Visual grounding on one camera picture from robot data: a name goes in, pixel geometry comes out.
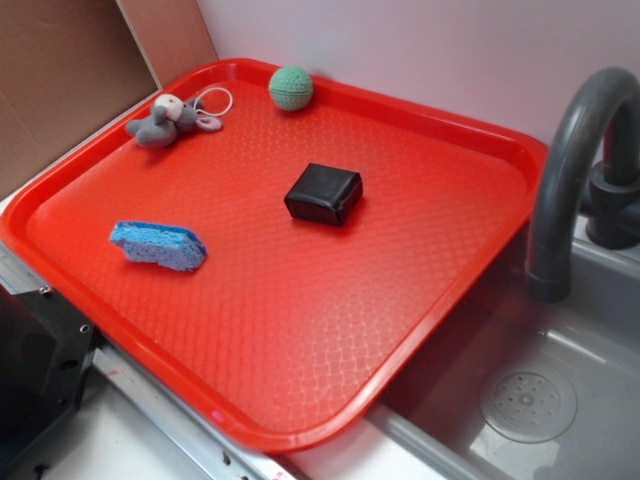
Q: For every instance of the red plastic tray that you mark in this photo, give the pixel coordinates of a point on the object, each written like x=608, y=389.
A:
x=290, y=328

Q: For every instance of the black metal mount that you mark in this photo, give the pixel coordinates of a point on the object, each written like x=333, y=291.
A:
x=46, y=349

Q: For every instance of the gray plush animal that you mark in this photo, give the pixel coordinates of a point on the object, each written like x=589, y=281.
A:
x=170, y=117

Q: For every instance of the blue sponge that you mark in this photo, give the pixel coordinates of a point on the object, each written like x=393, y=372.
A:
x=171, y=247

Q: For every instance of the gray plastic sink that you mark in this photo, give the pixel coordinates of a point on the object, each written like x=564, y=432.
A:
x=509, y=388

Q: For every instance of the black square block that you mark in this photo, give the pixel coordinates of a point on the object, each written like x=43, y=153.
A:
x=324, y=194

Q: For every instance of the gray curved faucet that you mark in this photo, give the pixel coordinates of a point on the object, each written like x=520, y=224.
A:
x=592, y=169

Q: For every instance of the brown cardboard panel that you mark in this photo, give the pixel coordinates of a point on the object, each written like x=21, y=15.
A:
x=68, y=68

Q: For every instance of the green textured ball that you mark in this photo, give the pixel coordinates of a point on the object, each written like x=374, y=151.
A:
x=291, y=88

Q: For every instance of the aluminum rail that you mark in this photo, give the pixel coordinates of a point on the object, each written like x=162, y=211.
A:
x=130, y=427

